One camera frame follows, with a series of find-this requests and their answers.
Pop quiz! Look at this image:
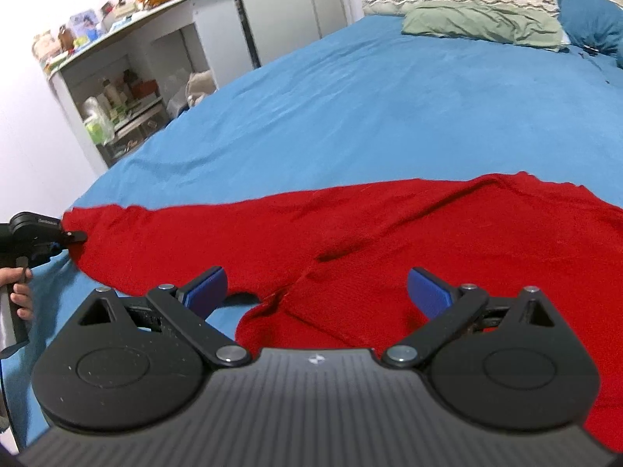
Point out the blue bed sheet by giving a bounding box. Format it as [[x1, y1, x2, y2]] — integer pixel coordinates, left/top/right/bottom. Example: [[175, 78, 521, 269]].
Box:
[[0, 14, 623, 451]]

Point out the white wardrobe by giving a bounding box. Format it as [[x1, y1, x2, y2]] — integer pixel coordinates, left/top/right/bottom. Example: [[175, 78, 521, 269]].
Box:
[[228, 0, 349, 67]]

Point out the blue picture box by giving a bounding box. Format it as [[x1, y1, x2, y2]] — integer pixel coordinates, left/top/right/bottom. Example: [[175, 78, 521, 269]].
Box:
[[69, 8, 101, 40]]

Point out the white bottle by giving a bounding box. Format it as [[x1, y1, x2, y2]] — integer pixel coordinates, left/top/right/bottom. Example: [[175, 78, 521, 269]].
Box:
[[101, 78, 123, 109]]

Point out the green pillow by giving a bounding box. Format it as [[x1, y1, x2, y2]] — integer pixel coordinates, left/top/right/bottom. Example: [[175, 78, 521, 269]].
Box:
[[401, 1, 565, 51]]

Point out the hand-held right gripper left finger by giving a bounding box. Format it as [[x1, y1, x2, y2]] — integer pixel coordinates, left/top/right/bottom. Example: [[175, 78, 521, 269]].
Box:
[[78, 267, 252, 369]]

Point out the blue pillow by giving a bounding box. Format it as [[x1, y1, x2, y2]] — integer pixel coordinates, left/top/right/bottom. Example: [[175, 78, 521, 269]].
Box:
[[554, 0, 623, 67]]

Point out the person's left hand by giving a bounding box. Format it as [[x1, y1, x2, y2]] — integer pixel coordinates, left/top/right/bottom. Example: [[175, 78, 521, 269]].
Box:
[[0, 267, 35, 322]]

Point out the green plastic bag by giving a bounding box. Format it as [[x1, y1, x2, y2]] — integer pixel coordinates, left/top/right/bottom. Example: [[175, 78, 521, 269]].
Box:
[[82, 97, 116, 147]]

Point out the red knit garment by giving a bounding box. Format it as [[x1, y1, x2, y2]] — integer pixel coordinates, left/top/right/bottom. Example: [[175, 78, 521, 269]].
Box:
[[63, 171, 623, 454]]

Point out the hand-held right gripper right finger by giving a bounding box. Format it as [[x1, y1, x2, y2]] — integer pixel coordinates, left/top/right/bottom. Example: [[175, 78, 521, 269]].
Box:
[[382, 267, 558, 369]]

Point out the white shelf unit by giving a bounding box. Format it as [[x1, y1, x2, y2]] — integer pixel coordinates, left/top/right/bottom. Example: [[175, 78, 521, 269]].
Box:
[[45, 0, 262, 170]]

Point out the beige cloth bundle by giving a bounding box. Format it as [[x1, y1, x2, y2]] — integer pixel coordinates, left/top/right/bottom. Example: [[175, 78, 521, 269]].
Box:
[[184, 71, 218, 108]]

